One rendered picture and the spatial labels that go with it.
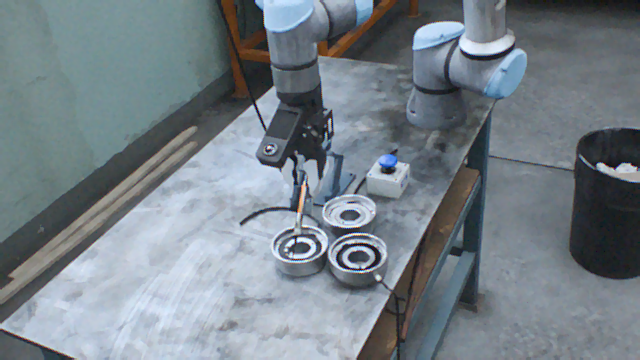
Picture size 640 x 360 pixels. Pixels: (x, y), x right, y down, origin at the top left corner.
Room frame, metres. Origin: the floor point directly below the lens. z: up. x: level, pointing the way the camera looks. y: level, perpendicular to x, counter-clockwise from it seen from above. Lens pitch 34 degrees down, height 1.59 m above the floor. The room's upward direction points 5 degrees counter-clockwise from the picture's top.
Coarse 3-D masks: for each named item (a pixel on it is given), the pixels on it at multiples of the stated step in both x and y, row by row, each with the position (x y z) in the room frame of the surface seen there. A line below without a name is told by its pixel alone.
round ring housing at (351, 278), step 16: (336, 240) 0.90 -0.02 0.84; (352, 240) 0.91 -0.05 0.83; (368, 240) 0.91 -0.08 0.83; (352, 256) 0.88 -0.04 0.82; (368, 256) 0.87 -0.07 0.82; (384, 256) 0.86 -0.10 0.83; (336, 272) 0.83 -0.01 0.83; (352, 272) 0.81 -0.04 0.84; (368, 272) 0.81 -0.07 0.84; (384, 272) 0.83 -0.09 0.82
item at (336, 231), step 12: (336, 204) 1.03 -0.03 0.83; (360, 204) 1.02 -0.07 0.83; (372, 204) 1.00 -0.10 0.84; (324, 216) 0.98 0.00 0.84; (336, 216) 0.99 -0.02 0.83; (348, 216) 1.01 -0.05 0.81; (360, 216) 0.98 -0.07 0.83; (372, 216) 0.97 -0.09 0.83; (336, 228) 0.94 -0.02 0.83; (348, 228) 0.94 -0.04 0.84; (360, 228) 0.94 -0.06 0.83; (372, 228) 0.95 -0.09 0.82
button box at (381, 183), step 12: (372, 168) 1.12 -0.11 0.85; (384, 168) 1.11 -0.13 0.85; (396, 168) 1.11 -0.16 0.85; (408, 168) 1.12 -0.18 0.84; (372, 180) 1.09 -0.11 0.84; (384, 180) 1.07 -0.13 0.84; (396, 180) 1.07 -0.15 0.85; (408, 180) 1.12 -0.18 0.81; (372, 192) 1.09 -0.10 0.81; (384, 192) 1.08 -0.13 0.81; (396, 192) 1.06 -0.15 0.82
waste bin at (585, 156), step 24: (600, 144) 1.84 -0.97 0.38; (624, 144) 1.84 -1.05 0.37; (576, 168) 1.72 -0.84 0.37; (576, 192) 1.71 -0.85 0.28; (600, 192) 1.60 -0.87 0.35; (624, 192) 1.56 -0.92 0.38; (576, 216) 1.69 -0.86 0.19; (600, 216) 1.60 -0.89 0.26; (624, 216) 1.56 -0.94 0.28; (576, 240) 1.68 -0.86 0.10; (600, 240) 1.59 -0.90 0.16; (624, 240) 1.56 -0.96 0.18; (600, 264) 1.59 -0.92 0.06; (624, 264) 1.56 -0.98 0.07
